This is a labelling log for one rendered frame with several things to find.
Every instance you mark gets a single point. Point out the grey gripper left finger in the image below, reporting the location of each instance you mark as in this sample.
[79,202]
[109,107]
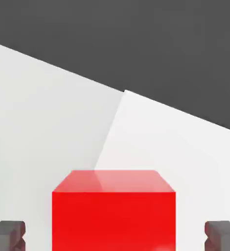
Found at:
[5,236]

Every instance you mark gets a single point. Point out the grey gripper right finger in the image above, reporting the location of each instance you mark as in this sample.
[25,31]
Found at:
[223,237]

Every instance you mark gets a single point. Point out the small red cube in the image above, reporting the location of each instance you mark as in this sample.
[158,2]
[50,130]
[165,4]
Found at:
[113,217]

